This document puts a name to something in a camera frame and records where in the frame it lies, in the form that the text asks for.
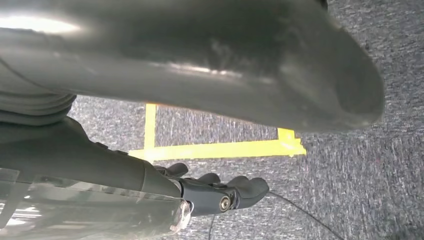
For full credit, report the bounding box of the yellow floor tape square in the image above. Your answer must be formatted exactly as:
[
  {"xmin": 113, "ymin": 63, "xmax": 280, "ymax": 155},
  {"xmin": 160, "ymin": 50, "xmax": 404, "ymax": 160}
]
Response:
[{"xmin": 128, "ymin": 103, "xmax": 307, "ymax": 163}]

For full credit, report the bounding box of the black floor cable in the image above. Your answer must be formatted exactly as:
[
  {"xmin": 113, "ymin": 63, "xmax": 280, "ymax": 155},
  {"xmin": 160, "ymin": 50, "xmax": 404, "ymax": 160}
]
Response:
[{"xmin": 207, "ymin": 191, "xmax": 345, "ymax": 240}]

